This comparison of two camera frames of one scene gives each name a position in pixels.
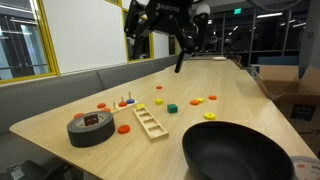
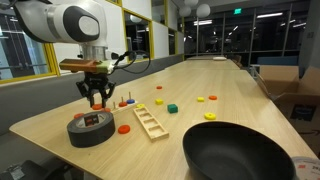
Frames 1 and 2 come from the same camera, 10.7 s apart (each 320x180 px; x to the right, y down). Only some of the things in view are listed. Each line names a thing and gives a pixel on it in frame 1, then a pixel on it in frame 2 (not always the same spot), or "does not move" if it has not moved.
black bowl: x=226 y=150 does not move
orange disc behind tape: x=78 y=115 does not move
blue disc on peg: x=130 y=101 does not move
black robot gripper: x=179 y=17 -> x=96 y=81
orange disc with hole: x=194 y=102 -> x=97 y=107
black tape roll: x=91 y=128 does not move
